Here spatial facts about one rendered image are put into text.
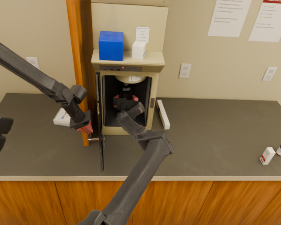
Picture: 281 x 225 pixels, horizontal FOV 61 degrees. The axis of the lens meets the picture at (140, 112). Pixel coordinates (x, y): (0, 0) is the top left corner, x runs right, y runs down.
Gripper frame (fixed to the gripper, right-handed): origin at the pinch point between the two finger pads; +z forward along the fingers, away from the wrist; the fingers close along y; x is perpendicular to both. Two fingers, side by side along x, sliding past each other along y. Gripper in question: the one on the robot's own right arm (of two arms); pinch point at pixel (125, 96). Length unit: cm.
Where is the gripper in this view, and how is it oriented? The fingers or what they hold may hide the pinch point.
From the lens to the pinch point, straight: 141.2
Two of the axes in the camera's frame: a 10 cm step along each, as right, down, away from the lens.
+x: -0.5, 7.9, 6.2
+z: -0.7, -6.2, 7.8
